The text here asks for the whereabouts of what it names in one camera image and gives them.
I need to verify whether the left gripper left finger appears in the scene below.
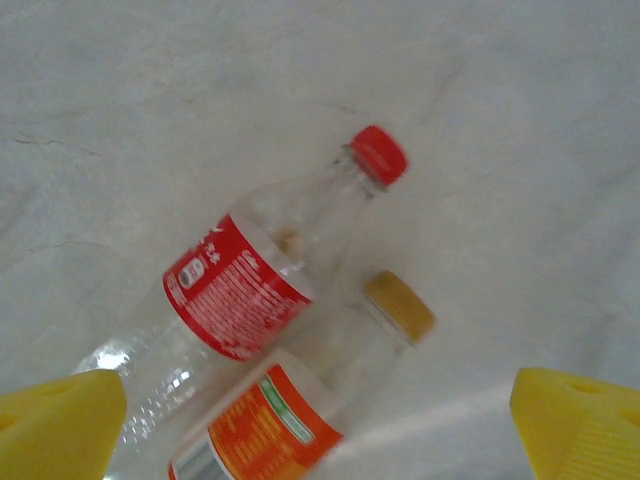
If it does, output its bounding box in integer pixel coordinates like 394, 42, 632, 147
0, 369, 129, 480

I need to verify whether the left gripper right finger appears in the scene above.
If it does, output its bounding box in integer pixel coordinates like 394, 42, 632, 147
509, 367, 640, 480

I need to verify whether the orange label bottle brown cap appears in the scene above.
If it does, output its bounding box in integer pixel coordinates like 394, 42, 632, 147
167, 269, 437, 480

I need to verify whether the red label clear bottle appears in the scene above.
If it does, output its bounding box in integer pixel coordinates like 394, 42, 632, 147
69, 124, 412, 480

